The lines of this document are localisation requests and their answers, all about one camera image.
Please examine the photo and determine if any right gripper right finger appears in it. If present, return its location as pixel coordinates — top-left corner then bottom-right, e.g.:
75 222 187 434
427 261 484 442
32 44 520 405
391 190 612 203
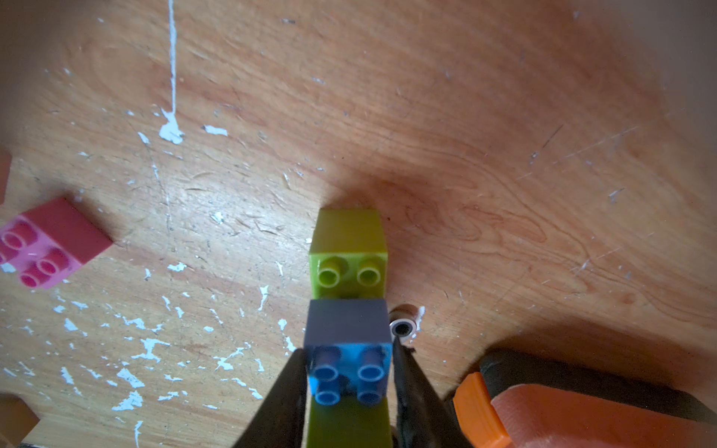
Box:
393 339 472 447

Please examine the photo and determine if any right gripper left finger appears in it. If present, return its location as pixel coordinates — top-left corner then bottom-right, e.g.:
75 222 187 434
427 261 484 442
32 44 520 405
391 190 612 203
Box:
233 348 307 448

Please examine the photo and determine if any lime lego brick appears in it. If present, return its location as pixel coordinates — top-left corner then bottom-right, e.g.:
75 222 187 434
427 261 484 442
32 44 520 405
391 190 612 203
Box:
306 397 393 448

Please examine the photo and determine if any dark blue lego brick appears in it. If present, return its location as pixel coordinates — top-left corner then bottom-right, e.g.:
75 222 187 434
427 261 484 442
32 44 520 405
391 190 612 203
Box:
304 299 392 407

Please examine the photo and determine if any lime lego brick lone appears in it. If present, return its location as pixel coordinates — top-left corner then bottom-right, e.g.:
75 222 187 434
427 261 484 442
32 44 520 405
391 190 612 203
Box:
309 208 388 300

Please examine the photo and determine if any pink lego brick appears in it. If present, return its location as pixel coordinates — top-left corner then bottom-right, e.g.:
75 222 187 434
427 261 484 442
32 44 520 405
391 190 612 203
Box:
1 197 112 289

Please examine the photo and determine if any red lego brick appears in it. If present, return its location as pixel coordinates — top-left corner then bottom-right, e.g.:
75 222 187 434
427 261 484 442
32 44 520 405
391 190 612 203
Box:
0 149 12 205

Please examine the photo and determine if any brown lego plate right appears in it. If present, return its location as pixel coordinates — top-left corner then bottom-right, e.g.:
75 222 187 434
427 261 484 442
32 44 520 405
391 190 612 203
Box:
0 393 40 447

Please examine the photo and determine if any orange tool case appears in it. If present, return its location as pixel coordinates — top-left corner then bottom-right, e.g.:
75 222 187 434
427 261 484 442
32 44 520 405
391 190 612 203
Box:
448 350 716 447

